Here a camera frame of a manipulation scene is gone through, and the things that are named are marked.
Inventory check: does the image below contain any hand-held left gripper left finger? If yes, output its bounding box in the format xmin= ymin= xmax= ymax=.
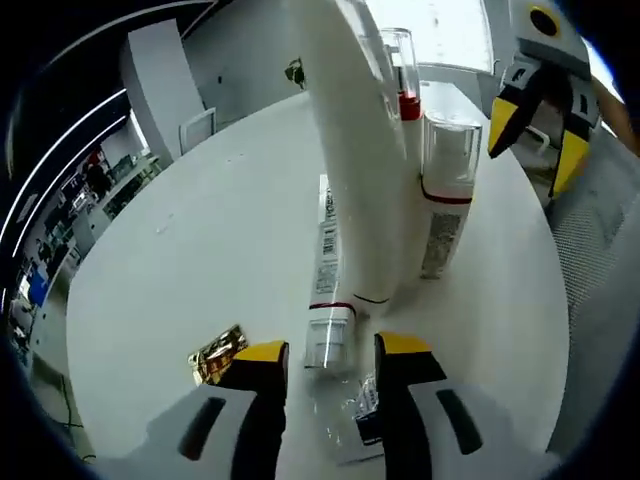
xmin=99 ymin=340 xmax=290 ymax=480

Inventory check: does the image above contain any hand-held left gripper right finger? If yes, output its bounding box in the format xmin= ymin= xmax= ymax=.
xmin=373 ymin=330 xmax=549 ymax=480

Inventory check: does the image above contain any gold foil skincare sachet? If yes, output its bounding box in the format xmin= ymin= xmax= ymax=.
xmin=187 ymin=323 xmax=250 ymax=387

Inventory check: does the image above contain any clear silver sachet packet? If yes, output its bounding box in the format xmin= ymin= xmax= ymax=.
xmin=307 ymin=372 xmax=389 ymax=464

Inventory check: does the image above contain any white skincare bottle red collar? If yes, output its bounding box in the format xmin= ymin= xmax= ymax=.
xmin=379 ymin=27 xmax=426 ymax=281

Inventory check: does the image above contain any white skincare tube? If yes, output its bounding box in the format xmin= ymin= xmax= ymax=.
xmin=294 ymin=0 xmax=424 ymax=314

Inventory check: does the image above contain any white skincare bottle red label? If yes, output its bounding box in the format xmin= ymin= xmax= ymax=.
xmin=303 ymin=173 xmax=359 ymax=372

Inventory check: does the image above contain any potted green plant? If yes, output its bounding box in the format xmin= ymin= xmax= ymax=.
xmin=283 ymin=56 xmax=307 ymax=91

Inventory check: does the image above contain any blue box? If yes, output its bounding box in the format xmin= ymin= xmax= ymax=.
xmin=28 ymin=273 xmax=50 ymax=307

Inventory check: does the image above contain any white office chair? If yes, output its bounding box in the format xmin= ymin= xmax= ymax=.
xmin=178 ymin=106 xmax=219 ymax=157

